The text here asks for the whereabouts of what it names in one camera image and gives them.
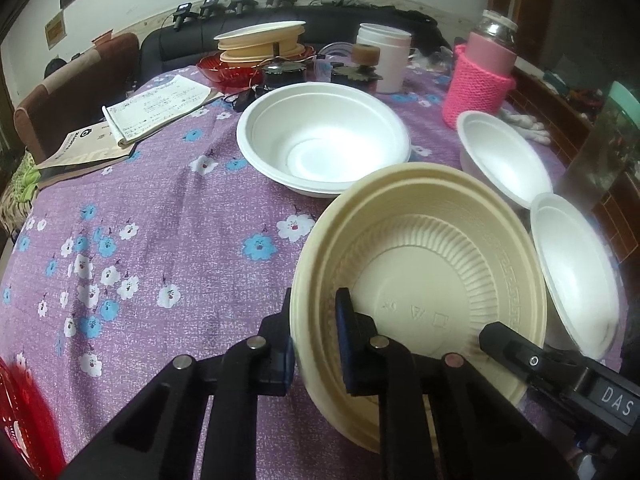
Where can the purple floral tablecloth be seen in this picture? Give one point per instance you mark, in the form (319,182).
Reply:
(182,249)

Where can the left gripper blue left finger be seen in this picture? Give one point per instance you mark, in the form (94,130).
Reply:
(277,369)

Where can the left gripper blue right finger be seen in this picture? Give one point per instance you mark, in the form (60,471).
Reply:
(354,332)

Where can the open white booklet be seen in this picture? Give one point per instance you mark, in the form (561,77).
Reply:
(141,115)

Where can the red tray under stack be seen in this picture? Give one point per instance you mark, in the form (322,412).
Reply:
(225,76)

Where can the beige magazine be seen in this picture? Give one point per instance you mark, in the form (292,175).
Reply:
(85,148)

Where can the large white foam bowl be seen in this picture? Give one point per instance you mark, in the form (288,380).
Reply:
(317,138)

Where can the pink knitted sleeve bottle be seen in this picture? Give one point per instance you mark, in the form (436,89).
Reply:
(482,78)

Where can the small white foam bowl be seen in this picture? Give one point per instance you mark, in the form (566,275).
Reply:
(494,153)
(583,300)

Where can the green patterned blanket pile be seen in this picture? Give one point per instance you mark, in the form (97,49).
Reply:
(19,194)

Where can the stack of beige bowls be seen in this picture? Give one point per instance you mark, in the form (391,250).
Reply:
(266,40)

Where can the beige plastic bowl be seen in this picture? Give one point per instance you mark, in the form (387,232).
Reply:
(433,256)

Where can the white knitted gloves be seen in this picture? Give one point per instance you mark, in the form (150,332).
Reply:
(526,126)

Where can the red plate with gold print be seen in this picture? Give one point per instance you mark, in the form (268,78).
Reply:
(30,443)

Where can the black battery charger left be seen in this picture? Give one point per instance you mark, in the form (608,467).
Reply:
(281,73)

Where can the clear water bottle teal cap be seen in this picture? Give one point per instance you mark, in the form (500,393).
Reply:
(611,147)

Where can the black leather sofa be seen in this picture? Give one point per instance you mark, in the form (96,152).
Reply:
(173,47)

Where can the white plastic jar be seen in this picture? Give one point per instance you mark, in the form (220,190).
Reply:
(394,45)

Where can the brown tape roll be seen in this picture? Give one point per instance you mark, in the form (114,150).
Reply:
(365,55)

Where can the brown armchair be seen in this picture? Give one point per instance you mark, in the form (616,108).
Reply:
(74,95)

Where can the small yellow wall plaque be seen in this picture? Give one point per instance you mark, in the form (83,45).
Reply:
(55,30)

